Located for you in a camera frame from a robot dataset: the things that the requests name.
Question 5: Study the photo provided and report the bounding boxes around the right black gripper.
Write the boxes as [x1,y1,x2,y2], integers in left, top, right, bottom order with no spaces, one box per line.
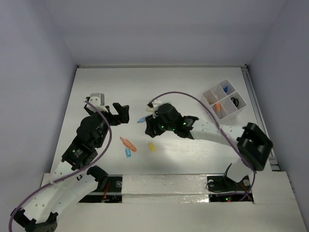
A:
[144,112,175,138]

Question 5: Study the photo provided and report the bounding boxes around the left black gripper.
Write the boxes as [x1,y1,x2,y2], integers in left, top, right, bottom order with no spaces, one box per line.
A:
[86,102,129,147]

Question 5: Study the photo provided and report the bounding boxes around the blue highlighter pen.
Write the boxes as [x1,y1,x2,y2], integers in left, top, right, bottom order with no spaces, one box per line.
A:
[137,117,146,123]

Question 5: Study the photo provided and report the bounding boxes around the yellow pen cap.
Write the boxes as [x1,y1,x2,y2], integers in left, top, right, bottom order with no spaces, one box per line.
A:
[148,143,156,151]

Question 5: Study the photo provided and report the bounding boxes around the blue pen cap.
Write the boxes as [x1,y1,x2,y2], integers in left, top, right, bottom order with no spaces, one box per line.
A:
[125,148,131,158]

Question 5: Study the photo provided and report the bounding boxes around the grey orange-tipped marker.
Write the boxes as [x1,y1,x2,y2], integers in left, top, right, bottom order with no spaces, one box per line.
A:
[215,102,222,112]

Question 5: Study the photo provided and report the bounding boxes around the black scissors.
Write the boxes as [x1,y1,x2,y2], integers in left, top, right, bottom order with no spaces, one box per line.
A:
[231,97,239,108]

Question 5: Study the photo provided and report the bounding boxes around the yellow highlighter pen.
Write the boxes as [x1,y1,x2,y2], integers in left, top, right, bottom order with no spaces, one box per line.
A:
[146,108,154,113]

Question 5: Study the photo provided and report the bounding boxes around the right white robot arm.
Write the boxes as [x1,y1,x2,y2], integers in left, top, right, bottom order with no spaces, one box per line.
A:
[145,103,273,189]

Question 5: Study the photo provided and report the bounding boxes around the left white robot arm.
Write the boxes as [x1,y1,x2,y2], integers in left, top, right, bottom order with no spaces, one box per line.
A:
[8,100,129,232]

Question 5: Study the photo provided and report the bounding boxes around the orange highlighter pen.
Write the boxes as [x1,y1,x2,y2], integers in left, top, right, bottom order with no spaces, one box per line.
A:
[120,137,137,152]

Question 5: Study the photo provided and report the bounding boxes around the white four-compartment organizer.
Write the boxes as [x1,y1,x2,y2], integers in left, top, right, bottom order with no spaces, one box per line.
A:
[201,79,247,124]

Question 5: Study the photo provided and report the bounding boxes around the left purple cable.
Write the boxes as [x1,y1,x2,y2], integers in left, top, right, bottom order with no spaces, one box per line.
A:
[9,101,113,232]

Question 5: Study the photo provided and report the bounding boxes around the purple cable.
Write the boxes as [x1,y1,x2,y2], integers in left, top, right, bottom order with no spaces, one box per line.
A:
[147,91,256,203]
[9,101,113,232]

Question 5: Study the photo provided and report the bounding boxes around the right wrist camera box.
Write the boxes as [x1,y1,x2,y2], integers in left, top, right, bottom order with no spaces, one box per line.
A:
[146,99,167,115]

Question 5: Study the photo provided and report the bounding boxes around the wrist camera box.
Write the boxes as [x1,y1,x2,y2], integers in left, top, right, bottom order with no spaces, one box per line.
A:
[84,93,105,108]
[146,99,167,115]

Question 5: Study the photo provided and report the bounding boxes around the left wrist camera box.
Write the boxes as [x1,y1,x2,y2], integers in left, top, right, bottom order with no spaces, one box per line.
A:
[84,93,105,108]

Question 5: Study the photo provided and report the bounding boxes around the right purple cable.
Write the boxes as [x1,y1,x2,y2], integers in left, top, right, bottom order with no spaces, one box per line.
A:
[147,91,256,203]

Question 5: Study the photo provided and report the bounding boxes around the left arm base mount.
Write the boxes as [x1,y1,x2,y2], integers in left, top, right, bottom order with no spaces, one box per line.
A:
[79,175,123,203]

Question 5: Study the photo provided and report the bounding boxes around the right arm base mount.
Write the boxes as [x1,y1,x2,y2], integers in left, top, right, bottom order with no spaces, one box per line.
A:
[205,169,254,203]

